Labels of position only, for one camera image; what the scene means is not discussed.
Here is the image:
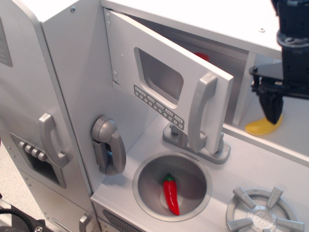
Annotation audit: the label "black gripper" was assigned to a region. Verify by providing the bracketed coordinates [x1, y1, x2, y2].
[249, 36, 309, 124]

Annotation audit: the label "white toy microwave door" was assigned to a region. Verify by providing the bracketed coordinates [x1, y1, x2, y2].
[104, 9, 233, 154]

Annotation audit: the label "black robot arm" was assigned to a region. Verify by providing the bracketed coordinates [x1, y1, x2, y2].
[249, 0, 309, 124]

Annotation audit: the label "red object inside microwave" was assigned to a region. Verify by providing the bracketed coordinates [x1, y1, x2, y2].
[194, 52, 210, 61]

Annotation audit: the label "yellow toy banana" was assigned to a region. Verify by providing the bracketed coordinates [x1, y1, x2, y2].
[245, 114, 283, 135]

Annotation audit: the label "grey toy faucet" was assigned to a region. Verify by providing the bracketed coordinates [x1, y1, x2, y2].
[163, 123, 231, 164]

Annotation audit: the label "silver toy stove burner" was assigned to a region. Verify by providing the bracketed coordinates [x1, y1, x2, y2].
[225, 186, 305, 232]

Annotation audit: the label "round silver toy sink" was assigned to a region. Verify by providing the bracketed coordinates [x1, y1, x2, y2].
[132, 152, 212, 222]

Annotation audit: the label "red toy chili pepper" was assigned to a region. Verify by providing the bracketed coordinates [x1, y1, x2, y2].
[162, 174, 180, 216]

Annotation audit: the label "grey oven vent panel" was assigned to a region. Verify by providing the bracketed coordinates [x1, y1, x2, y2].
[102, 210, 142, 232]

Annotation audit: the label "grey toy ice dispenser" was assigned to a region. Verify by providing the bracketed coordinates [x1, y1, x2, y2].
[10, 133, 66, 189]

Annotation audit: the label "grey lower door handle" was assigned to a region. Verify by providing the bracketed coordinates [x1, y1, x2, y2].
[79, 214, 96, 232]

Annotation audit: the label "grey fridge door handle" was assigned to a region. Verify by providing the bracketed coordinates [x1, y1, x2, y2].
[39, 113, 69, 168]

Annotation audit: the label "black cable bottom left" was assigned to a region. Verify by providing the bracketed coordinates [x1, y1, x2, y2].
[0, 193, 46, 232]

